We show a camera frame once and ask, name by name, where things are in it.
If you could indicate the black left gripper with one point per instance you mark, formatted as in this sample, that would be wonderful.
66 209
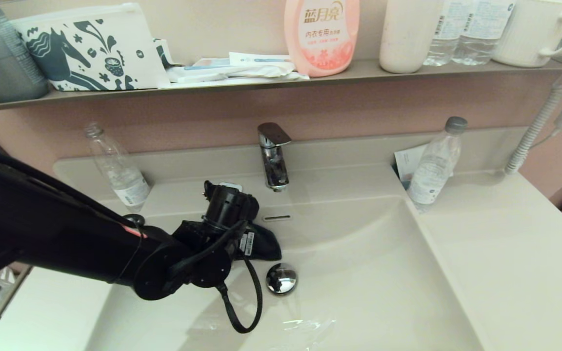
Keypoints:
236 246

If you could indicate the blue grey fleece cloth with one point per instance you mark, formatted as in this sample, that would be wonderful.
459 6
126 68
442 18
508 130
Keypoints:
267 243

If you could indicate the chrome sink faucet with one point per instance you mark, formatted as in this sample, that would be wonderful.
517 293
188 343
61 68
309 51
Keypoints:
276 161

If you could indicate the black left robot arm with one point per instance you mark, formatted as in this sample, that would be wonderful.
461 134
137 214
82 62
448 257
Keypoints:
42 229

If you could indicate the white ceramic sink vanity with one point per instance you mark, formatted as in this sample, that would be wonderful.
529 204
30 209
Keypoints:
383 273

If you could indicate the chrome drain stopper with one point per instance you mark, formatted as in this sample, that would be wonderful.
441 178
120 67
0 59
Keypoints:
281 279

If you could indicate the clear uncapped plastic bottle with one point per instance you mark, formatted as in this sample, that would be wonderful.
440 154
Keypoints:
125 180

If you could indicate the crumpled white plastic packet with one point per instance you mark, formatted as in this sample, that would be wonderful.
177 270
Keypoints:
242 73

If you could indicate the white blue toothbrush packet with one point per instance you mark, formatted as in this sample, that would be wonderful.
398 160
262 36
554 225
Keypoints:
260 58

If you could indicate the white paper card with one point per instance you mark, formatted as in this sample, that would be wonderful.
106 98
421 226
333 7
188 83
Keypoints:
408 162

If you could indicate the small white patterned box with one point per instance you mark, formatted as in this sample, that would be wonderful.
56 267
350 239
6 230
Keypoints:
164 51

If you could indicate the clear bottle with grey cap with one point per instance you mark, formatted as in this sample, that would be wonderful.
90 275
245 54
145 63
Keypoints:
433 170

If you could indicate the pink laundry detergent bottle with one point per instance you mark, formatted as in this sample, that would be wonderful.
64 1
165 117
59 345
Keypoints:
321 44

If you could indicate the white pouch with horse print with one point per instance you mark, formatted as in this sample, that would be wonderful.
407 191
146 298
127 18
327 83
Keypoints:
90 48

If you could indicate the cream tumbler cup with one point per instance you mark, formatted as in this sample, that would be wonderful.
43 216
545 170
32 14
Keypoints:
408 39

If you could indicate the clear labelled water bottle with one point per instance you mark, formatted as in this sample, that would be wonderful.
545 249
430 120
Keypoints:
481 34
444 34

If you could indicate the grey cylindrical bottle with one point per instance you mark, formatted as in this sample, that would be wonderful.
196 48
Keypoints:
0 63

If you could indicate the white ribbed mug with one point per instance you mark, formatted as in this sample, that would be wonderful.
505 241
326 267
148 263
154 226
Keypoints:
532 34

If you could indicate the grey wall shelf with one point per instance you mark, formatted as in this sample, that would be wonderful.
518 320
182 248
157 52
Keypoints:
408 72

